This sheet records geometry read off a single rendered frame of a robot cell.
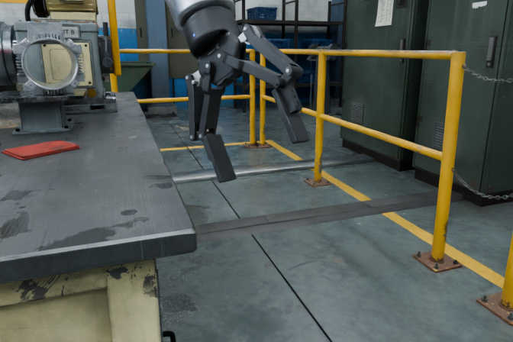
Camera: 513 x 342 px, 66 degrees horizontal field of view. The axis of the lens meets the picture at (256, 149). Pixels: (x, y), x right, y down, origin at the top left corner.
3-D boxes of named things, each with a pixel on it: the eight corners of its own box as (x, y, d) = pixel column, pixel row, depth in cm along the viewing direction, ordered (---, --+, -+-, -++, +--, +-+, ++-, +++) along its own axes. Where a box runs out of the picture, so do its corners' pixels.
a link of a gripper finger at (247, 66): (234, 62, 56) (237, 53, 55) (295, 90, 50) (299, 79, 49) (214, 60, 53) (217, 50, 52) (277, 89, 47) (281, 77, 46)
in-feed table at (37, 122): (8, 124, 141) (2, 91, 138) (89, 119, 150) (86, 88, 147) (-10, 138, 119) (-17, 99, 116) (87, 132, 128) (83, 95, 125)
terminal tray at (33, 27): (28, 45, 137) (25, 23, 135) (62, 45, 142) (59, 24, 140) (28, 45, 127) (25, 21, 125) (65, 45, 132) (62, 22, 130)
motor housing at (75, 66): (20, 90, 139) (12, 33, 134) (79, 88, 147) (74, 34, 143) (20, 96, 122) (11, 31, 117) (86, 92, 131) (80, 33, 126)
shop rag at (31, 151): (21, 160, 96) (20, 156, 96) (1, 153, 103) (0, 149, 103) (80, 148, 108) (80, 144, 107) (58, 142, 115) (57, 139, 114)
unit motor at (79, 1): (41, 75, 175) (27, -28, 164) (120, 73, 186) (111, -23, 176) (32, 79, 152) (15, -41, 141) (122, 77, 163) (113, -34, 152)
